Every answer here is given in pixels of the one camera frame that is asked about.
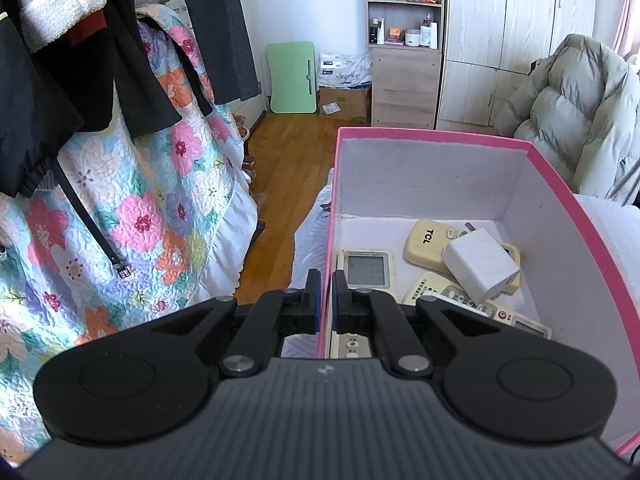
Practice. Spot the green folding table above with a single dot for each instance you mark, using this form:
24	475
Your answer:
292	77

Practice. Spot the grey puffer jacket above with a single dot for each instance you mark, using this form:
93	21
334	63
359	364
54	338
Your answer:
580	108

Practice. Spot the cream long remote control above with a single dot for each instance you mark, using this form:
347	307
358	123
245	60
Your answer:
480	304

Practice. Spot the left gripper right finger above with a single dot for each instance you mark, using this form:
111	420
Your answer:
377	315

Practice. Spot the floral quilt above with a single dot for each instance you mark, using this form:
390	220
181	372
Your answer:
174	205

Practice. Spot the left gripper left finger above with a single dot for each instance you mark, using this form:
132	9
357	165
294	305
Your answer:
261	328

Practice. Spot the white cube charger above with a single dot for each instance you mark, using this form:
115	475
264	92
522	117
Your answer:
481	266

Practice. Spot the cream TCL remote control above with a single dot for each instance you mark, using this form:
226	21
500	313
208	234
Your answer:
428	239

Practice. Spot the light wooden wardrobe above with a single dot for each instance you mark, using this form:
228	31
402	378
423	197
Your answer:
490	47

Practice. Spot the black hanging coat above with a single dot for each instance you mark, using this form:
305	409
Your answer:
64	63

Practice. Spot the pink cardboard box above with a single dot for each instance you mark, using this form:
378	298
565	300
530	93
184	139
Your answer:
506	228

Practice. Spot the wooden shelf cabinet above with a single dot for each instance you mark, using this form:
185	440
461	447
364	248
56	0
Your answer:
405	40

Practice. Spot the cream remote control face down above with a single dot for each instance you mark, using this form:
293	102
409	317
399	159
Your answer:
364	269

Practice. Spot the cardboard box on floor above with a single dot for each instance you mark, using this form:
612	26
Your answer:
350	104

